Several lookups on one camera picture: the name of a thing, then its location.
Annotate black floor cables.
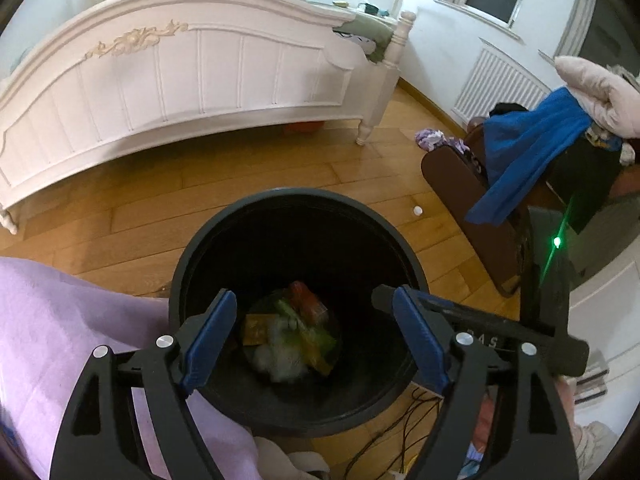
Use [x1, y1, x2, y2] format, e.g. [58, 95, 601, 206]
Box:
[350, 385, 446, 480]

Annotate white carved bed frame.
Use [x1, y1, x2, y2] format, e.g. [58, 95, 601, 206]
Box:
[0, 0, 418, 236]

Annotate purple patterned cloth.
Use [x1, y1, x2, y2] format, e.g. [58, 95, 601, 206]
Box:
[415, 128, 468, 153]

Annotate blue cloth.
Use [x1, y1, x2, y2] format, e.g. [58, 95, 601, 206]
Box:
[465, 87, 596, 226]

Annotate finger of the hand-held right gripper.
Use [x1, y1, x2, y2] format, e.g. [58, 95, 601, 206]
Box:
[372, 285, 588, 377]

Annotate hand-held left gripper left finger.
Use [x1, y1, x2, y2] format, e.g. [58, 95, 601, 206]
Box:
[50, 287, 238, 480]

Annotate white crumpled tissue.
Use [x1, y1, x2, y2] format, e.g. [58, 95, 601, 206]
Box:
[255, 317, 308, 383]

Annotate green blanket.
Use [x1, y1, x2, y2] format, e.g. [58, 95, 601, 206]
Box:
[335, 12, 396, 63]

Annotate black round trash bin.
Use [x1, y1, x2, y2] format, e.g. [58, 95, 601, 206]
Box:
[168, 187, 431, 438]

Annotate brown wooden chair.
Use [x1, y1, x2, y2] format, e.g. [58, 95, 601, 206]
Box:
[421, 120, 640, 298]

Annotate pink padded jacket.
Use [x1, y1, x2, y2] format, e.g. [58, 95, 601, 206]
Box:
[555, 55, 640, 138]

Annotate yellow packet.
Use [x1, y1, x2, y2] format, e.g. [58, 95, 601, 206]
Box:
[243, 314, 273, 347]

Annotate black cloth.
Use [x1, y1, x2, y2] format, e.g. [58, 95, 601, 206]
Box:
[565, 135, 626, 233]

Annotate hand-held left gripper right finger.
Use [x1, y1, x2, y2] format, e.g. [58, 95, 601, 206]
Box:
[392, 285, 581, 480]

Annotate white radiator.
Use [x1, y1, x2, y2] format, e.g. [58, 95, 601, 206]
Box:
[452, 47, 551, 128]

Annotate white cloth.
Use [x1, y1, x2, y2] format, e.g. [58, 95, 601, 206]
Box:
[255, 435, 331, 480]

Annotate red snack packet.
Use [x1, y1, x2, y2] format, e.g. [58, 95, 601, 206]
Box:
[287, 281, 328, 323]

